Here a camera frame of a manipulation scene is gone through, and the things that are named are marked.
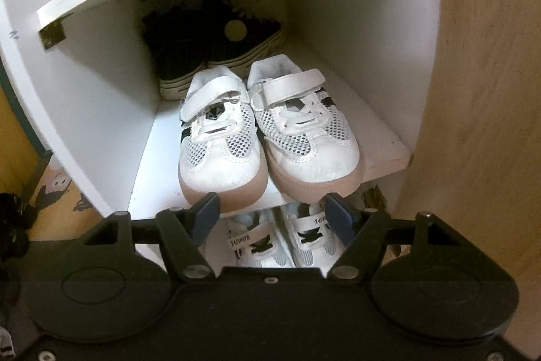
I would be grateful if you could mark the cartoon printed cardboard box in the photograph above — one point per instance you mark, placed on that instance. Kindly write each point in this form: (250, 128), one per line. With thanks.
(63, 196)

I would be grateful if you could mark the black canvas sneaker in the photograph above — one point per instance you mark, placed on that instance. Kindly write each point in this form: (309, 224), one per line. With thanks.
(253, 31)
(177, 48)

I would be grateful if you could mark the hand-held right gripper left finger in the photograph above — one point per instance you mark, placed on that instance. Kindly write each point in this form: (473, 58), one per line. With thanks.
(205, 217)

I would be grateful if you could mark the person's left hand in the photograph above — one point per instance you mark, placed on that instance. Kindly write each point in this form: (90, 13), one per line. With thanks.
(12, 217)

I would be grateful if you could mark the white mesh gum-sole sneaker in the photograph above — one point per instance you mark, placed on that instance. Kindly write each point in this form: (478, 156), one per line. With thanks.
(219, 158)
(308, 141)

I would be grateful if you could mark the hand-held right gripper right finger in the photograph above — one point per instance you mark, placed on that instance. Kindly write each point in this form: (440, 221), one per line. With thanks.
(340, 217)

